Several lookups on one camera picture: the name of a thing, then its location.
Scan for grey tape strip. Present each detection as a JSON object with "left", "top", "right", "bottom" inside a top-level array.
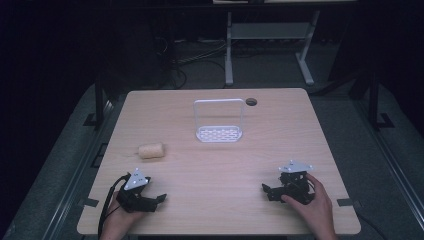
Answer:
[
  {"left": 77, "top": 197, "right": 100, "bottom": 208},
  {"left": 336, "top": 197, "right": 362, "bottom": 208}
]

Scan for grey metal stand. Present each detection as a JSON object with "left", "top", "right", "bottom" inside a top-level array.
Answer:
[{"left": 224, "top": 9, "right": 322, "bottom": 87}]

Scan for black metal post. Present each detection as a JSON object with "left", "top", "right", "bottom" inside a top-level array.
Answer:
[
  {"left": 83, "top": 72, "right": 108, "bottom": 130},
  {"left": 366, "top": 71, "right": 396, "bottom": 131}
]

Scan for white rack with handle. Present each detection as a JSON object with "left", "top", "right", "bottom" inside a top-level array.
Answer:
[{"left": 192, "top": 97, "right": 245, "bottom": 144}]

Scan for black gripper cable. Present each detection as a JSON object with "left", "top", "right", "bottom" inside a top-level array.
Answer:
[{"left": 97, "top": 172, "right": 132, "bottom": 240}]

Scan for person's left hand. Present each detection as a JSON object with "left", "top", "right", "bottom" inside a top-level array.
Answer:
[{"left": 99, "top": 190, "right": 146, "bottom": 240}]

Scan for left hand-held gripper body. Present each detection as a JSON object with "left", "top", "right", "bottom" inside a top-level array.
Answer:
[{"left": 115, "top": 167, "right": 152, "bottom": 214}]

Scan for black floor cable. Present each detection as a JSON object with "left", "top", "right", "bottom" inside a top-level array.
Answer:
[{"left": 355, "top": 211, "right": 389, "bottom": 240}]

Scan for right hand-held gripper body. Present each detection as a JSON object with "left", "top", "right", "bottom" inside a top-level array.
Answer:
[{"left": 275, "top": 159, "right": 316, "bottom": 206}]

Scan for bundle of floor cables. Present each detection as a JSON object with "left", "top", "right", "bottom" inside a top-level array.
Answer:
[{"left": 153, "top": 35, "right": 231, "bottom": 90}]

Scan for person's right hand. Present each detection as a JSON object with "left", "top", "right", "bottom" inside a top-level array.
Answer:
[{"left": 281, "top": 173, "right": 338, "bottom": 240}]

